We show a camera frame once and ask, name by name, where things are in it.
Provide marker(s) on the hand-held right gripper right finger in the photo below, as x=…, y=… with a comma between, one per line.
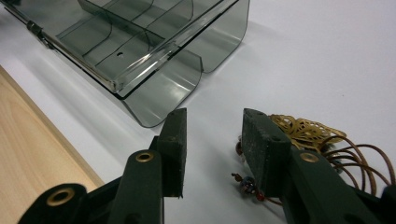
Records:
x=264, y=149

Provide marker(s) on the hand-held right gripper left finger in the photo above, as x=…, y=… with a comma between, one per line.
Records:
x=173, y=149

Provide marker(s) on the transparent grey compartment box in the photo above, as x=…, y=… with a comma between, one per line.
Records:
x=134, y=46

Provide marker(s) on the wooden table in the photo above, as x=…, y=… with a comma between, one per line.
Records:
x=34, y=149

